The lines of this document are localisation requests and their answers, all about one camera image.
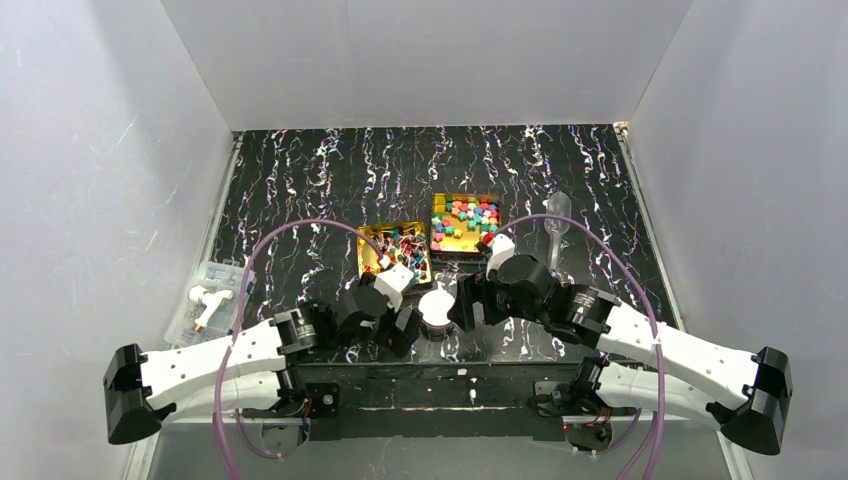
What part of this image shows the purple cable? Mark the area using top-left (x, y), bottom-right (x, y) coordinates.
top-left (483, 213), bottom-right (666, 480)
top-left (211, 218), bottom-right (392, 480)

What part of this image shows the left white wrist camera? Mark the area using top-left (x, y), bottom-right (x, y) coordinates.
top-left (374, 255), bottom-right (414, 312)

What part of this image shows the tin tray of lollipops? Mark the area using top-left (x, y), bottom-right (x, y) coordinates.
top-left (357, 221), bottom-right (434, 292)

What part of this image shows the clear plastic jar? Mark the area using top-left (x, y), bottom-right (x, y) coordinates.
top-left (421, 322), bottom-right (456, 342)

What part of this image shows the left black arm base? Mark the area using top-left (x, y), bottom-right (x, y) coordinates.
top-left (292, 382), bottom-right (341, 419)

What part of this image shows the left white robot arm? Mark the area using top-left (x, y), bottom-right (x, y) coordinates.
top-left (102, 285), bottom-right (423, 445)

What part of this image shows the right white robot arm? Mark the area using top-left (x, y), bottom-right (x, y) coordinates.
top-left (447, 255), bottom-right (793, 456)

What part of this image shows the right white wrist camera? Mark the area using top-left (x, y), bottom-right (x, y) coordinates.
top-left (477, 232), bottom-right (515, 277)

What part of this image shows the translucent plastic scoop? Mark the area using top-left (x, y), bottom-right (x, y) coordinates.
top-left (544, 191), bottom-right (572, 277)

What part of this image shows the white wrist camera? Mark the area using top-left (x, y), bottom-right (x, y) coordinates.
top-left (374, 255), bottom-right (414, 312)
top-left (477, 232), bottom-right (515, 277)

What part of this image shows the clear plastic box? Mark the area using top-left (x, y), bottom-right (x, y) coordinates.
top-left (164, 260), bottom-right (256, 347)

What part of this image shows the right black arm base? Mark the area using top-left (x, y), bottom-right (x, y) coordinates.
top-left (527, 381), bottom-right (613, 453)

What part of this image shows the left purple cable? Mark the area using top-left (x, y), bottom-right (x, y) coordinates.
top-left (211, 218), bottom-right (392, 480)

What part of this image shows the white round jar lid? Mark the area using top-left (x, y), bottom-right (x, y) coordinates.
top-left (417, 289), bottom-right (455, 329)

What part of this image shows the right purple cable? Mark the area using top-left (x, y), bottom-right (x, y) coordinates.
top-left (483, 213), bottom-right (666, 480)

